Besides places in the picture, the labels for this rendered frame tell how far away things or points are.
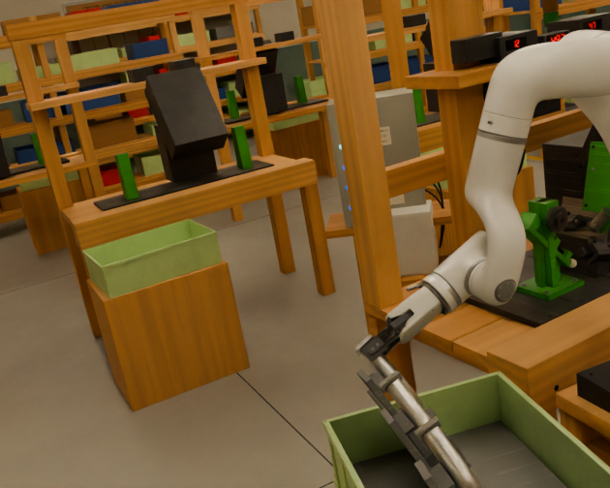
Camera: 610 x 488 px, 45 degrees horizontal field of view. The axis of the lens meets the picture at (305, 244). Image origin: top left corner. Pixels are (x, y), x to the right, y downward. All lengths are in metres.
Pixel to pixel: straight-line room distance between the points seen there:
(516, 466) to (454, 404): 0.19
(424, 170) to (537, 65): 1.08
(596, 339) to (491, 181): 0.75
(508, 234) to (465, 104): 1.06
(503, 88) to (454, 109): 1.00
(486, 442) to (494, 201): 0.57
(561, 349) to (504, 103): 0.77
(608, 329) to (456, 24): 0.99
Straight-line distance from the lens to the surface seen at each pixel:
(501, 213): 1.37
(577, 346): 1.96
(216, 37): 11.63
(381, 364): 1.39
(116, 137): 8.71
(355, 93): 2.12
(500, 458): 1.63
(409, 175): 2.36
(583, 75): 1.38
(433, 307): 1.39
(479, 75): 2.24
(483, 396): 1.71
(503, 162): 1.37
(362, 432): 1.64
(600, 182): 2.36
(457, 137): 2.38
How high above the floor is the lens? 1.79
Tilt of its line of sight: 18 degrees down
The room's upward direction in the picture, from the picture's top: 10 degrees counter-clockwise
